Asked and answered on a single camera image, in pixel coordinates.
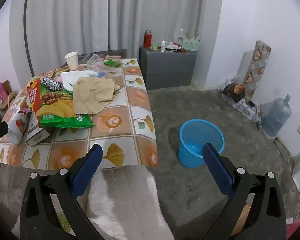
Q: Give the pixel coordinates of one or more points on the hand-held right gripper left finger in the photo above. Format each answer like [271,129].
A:
[88,165]

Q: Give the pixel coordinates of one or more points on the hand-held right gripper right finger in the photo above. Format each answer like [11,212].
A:
[216,167]

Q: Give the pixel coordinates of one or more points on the blue plastic wastebasket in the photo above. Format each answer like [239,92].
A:
[190,152]

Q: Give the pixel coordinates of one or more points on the white strawberry print pouch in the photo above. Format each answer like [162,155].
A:
[17,125]

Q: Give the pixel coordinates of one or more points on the ginkgo patterned tablecloth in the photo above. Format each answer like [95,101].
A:
[110,140]

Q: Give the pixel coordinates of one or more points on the red and white box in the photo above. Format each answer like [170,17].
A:
[32,100]

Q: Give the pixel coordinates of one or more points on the green potato chip bag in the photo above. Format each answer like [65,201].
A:
[57,102]

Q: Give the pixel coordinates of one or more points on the white patterned box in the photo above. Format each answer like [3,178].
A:
[247,110]

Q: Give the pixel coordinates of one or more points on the crumpled brown paper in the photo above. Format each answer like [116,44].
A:
[90,95]

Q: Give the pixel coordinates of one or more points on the printed cardboard box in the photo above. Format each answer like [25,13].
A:
[233,91]

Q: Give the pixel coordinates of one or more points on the small blue wrapper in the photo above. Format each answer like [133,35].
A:
[101,74]

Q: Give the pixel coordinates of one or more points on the white paper cup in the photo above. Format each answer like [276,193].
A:
[72,61]

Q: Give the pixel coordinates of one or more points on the black pole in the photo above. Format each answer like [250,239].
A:
[27,30]

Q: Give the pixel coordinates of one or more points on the small green snack packet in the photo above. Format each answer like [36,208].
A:
[112,63]

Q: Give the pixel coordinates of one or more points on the clear plastic bag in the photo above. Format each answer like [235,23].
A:
[95,60]

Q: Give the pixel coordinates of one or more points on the patterned tablecloth roll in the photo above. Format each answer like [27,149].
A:
[258,67]

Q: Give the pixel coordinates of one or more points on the grey cabinet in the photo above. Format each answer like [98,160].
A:
[167,67]

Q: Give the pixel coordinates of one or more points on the green tissue box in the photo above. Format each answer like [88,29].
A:
[190,45]

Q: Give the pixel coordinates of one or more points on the white tray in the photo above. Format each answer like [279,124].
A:
[172,47]

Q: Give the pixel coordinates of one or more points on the small white bottle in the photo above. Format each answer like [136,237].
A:
[163,46]

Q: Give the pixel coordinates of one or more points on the small green container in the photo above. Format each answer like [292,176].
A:
[155,47]

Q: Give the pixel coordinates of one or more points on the translucent plastic bag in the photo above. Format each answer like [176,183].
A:
[180,35]

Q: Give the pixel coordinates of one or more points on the red thermos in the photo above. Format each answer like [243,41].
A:
[147,39]

